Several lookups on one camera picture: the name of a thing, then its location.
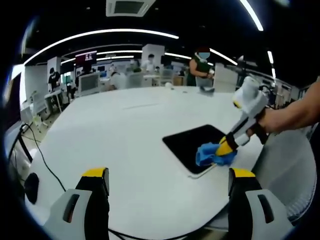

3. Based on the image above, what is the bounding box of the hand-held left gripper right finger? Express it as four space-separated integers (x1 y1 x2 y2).
227 167 297 240

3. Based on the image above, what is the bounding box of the long ceiling light strip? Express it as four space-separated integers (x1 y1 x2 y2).
24 28 180 65

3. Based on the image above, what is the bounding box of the short ceiling light strip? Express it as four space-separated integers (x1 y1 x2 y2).
239 0 265 32

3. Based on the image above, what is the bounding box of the ceiling air conditioner vent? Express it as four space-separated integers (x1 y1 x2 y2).
105 0 153 18

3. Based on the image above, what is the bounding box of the dark red display screen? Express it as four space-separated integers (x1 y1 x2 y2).
74 51 98 63

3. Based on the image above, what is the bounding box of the person's right hand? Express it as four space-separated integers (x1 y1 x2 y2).
246 108 286 137

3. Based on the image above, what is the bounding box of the black cable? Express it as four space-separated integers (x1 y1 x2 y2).
7 129 33 163
21 122 68 193

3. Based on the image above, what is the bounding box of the white office chair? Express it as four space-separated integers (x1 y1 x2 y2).
78 73 100 95

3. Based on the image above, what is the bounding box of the white partition panel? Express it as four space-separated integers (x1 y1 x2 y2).
214 62 238 93

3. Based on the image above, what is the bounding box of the black oval object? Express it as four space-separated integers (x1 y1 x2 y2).
24 172 40 205

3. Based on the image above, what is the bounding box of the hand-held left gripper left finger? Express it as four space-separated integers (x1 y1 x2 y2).
42 166 111 240

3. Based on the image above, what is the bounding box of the blue cleaning cloth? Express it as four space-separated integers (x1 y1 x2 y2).
195 142 238 168

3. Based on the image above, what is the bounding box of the grey mesh office chair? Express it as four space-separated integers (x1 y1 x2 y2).
252 134 317 226

